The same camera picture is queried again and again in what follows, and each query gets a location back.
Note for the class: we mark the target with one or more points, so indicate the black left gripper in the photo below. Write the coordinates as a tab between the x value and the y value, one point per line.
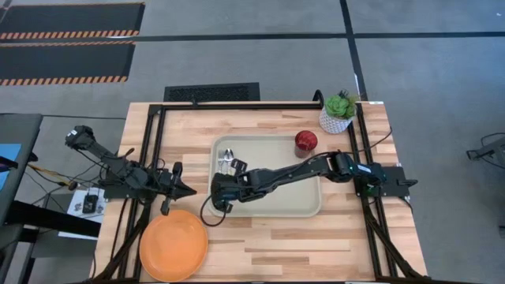
169	189

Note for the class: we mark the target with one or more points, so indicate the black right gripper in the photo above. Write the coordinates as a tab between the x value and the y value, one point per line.
230	187

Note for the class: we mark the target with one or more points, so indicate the red textured plastic cup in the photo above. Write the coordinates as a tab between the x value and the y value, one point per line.
305	140

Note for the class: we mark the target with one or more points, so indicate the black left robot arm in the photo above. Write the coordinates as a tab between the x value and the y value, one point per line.
106	155

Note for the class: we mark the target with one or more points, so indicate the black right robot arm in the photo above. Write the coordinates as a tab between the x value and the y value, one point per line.
284	173

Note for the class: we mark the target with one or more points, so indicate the orange plastic plate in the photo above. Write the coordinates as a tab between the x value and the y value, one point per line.
173	246

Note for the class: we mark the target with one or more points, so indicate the beige plastic tray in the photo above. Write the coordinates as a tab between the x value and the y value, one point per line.
276	154

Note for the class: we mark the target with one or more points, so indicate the black floor grille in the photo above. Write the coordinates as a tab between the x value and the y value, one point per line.
213	92

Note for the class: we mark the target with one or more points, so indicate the small black device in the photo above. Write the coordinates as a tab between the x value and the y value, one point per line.
90	203

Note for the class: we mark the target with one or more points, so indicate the white paper sheet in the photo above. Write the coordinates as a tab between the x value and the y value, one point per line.
73	210

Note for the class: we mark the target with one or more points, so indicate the white triangle-patterned plant pot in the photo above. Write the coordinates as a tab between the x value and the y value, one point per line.
333	125

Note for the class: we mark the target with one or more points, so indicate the black beam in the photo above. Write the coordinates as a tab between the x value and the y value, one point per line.
51	219

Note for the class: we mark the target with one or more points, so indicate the green artificial plant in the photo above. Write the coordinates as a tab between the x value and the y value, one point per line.
339	106

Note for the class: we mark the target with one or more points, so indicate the gray side desk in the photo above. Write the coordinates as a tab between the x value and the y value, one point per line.
19	130

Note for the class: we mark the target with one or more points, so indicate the blue panel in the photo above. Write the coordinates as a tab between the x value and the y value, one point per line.
8	158

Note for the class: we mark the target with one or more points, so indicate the black hazard-striped floor mat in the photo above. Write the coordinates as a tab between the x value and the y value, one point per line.
59	17
59	61

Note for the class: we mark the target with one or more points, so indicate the white sticker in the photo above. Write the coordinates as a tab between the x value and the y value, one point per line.
376	102

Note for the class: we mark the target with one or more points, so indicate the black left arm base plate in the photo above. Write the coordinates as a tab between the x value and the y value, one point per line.
118	192

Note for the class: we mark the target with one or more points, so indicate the black metal table frame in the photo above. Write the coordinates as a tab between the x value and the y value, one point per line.
236	106

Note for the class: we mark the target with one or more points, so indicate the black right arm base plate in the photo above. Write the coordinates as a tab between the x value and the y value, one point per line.
398	185

